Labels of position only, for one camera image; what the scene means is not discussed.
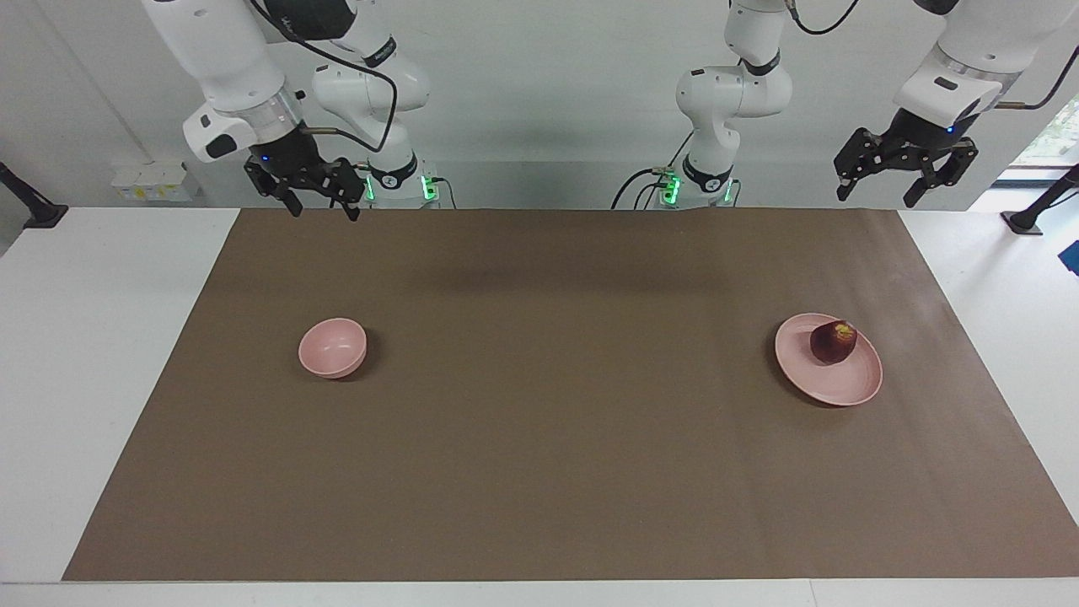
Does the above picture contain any brown table mat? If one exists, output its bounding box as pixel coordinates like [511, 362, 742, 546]
[62, 208, 1079, 583]

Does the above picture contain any pink bowl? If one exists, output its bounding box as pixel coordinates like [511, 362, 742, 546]
[298, 317, 368, 379]

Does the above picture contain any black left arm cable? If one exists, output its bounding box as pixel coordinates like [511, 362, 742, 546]
[784, 0, 1079, 112]

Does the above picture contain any window with green view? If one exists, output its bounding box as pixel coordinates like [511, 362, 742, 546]
[1007, 91, 1079, 169]

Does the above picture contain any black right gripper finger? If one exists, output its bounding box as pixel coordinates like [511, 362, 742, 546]
[330, 157, 366, 223]
[244, 156, 304, 218]

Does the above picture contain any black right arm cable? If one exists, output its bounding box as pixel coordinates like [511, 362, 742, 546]
[249, 0, 400, 154]

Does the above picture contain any black camera stand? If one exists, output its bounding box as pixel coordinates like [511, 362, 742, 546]
[1000, 164, 1079, 236]
[0, 160, 69, 229]

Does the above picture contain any pink plate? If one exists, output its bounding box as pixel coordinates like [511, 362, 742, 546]
[775, 313, 884, 407]

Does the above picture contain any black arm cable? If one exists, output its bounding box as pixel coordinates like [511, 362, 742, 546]
[784, 0, 1079, 112]
[249, 0, 400, 154]

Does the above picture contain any dark red apple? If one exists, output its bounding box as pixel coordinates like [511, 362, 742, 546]
[810, 319, 859, 366]

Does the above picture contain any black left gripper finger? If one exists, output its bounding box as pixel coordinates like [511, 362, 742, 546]
[903, 137, 980, 210]
[834, 126, 884, 202]

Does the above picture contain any white wall socket box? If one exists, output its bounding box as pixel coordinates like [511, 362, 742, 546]
[110, 160, 204, 203]

